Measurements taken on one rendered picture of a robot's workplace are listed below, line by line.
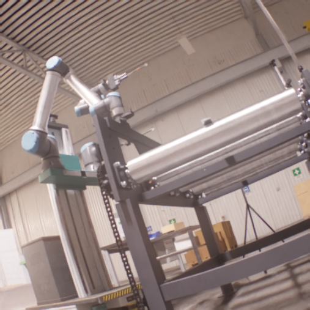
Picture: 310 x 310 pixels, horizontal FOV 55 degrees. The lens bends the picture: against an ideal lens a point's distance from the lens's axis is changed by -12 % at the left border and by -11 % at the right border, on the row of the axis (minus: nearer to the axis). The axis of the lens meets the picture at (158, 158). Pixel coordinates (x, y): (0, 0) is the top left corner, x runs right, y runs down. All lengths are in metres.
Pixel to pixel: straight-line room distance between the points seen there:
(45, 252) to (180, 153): 1.47
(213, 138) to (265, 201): 10.66
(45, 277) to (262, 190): 10.17
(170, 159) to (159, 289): 0.56
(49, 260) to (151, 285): 1.23
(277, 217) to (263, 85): 4.96
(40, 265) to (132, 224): 1.31
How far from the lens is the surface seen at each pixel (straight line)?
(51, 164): 2.38
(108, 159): 1.48
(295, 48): 12.78
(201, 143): 1.35
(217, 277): 1.35
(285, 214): 11.92
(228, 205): 12.14
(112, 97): 2.10
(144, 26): 12.62
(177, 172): 1.68
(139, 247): 1.43
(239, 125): 1.33
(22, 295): 3.49
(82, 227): 2.68
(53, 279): 2.49
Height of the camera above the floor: 0.45
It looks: 17 degrees up
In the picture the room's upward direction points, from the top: 19 degrees counter-clockwise
